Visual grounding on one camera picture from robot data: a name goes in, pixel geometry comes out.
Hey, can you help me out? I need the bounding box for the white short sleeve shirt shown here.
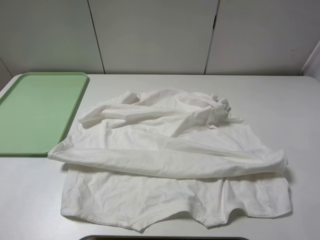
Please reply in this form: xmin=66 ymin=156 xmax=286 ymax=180
xmin=48 ymin=89 xmax=292 ymax=231

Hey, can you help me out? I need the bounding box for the light green plastic tray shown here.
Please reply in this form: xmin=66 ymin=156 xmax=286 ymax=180
xmin=0 ymin=72 xmax=89 ymax=156

